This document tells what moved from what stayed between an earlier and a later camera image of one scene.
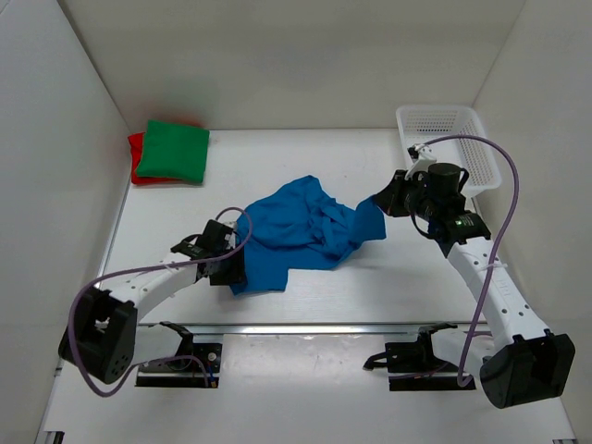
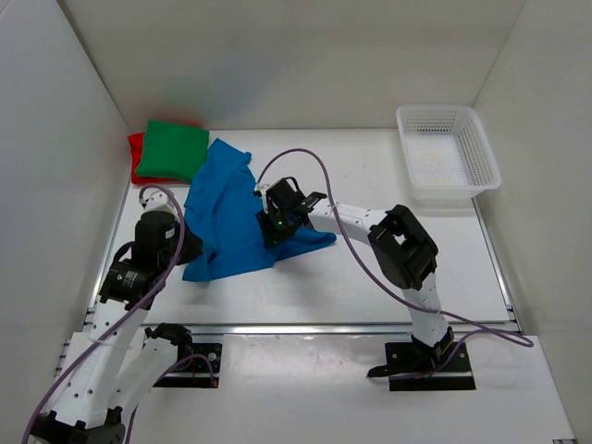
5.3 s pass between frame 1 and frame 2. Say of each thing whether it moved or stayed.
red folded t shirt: stayed
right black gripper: moved
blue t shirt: moved
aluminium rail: stayed
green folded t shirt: stayed
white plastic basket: stayed
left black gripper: moved
